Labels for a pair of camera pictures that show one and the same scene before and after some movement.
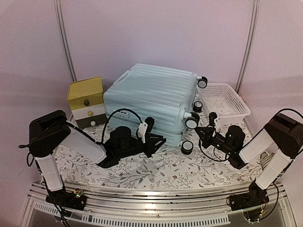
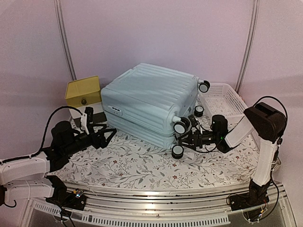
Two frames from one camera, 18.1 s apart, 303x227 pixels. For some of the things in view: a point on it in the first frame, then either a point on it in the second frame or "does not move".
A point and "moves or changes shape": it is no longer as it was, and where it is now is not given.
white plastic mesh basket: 225,101 does not move
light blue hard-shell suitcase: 167,96 moves or changes shape
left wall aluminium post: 61,26 does not move
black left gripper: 151,148 -> 102,142
